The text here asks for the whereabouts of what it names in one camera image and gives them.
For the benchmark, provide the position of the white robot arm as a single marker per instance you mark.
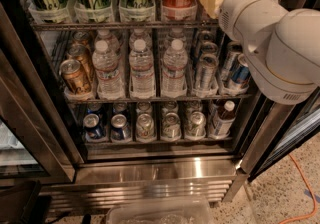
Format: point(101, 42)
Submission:
point(281, 47)

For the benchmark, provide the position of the front silver slim can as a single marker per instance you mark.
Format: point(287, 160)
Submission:
point(205, 71)

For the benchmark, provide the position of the front blue silver can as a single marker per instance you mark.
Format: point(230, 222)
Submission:
point(240, 75)

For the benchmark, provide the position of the stainless steel fridge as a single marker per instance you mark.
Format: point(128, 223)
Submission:
point(82, 176)

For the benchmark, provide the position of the right silver green can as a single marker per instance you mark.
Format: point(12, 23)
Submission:
point(195, 127)

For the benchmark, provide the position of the silver green can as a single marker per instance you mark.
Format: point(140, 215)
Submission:
point(195, 127)
point(145, 131)
point(171, 129)

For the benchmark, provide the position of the middle silver green can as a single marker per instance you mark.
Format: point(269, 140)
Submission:
point(171, 129)

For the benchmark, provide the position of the middle gold soda can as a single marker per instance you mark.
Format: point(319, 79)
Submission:
point(83, 55)

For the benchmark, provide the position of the gold soda can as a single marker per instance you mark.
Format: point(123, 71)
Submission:
point(75, 77)
point(83, 55)

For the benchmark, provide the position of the left silver green can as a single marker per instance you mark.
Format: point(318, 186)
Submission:
point(145, 131)

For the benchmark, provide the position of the glass fridge door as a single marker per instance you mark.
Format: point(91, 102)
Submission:
point(284, 129)

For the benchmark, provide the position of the front gold soda can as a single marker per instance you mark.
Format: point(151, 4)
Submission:
point(75, 77)

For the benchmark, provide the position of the blue pepsi can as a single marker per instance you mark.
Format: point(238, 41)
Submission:
point(120, 129)
point(94, 130)

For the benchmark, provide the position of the left blue pepsi can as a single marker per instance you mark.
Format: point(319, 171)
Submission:
point(94, 130)

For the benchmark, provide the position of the right front water bottle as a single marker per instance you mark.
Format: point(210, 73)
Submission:
point(174, 65)

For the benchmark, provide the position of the water bottle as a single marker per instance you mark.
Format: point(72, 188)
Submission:
point(142, 72)
point(106, 64)
point(174, 65)

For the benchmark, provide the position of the middle front water bottle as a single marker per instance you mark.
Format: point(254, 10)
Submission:
point(142, 72)

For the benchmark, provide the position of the white capped brown bottle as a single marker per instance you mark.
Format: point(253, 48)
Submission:
point(223, 120)

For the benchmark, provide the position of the left front water bottle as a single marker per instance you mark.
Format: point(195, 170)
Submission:
point(106, 64)

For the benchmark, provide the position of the clear plastic bin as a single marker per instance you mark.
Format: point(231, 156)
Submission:
point(175, 210)

